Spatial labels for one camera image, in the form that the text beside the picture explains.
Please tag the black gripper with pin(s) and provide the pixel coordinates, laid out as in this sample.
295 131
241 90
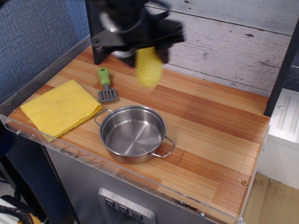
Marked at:
146 30

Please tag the yellow plastic corn cob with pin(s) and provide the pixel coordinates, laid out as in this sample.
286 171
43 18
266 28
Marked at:
148 67

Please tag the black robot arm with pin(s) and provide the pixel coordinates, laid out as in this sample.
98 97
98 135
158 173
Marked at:
124 11

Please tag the small stainless steel pot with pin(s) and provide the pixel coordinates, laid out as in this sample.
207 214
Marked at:
134 134

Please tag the yellow folded cloth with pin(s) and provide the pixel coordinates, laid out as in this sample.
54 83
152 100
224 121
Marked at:
61 109

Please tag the clear acrylic table guard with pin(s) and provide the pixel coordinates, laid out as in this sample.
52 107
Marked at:
206 167

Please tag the silver button control panel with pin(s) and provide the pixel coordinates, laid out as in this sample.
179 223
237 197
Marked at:
120 210

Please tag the white cabinet on right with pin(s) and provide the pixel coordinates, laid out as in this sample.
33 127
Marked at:
279 159

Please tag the green handled grey toy spatula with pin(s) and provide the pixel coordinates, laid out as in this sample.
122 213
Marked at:
107 94

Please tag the black left vertical post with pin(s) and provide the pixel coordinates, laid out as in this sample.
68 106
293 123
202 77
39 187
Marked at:
95 27

